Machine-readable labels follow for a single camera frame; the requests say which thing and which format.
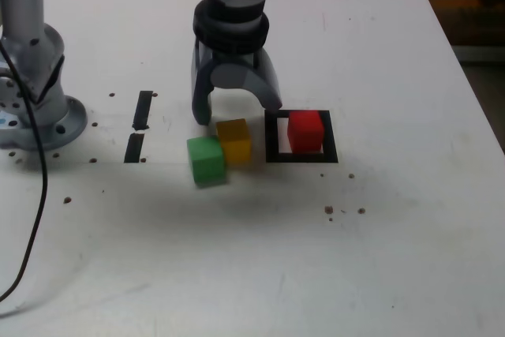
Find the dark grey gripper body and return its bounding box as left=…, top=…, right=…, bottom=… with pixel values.
left=210, top=49, right=262, bottom=70

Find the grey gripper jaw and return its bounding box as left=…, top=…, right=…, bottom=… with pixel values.
left=208, top=50, right=284, bottom=112
left=190, top=42, right=218, bottom=126

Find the yellow cube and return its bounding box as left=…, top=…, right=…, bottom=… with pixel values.
left=215, top=118, right=253, bottom=165

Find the red cube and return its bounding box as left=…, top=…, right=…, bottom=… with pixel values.
left=286, top=110, right=326, bottom=154

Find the green cube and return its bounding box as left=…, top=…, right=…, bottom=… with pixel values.
left=186, top=135, right=227, bottom=188

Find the black tape square outline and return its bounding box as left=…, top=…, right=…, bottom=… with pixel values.
left=263, top=109, right=339, bottom=164

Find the black tape strip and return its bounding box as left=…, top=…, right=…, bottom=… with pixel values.
left=123, top=90, right=154, bottom=164

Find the brown wooden furniture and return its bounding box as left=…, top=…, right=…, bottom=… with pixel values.
left=410, top=0, right=505, bottom=62

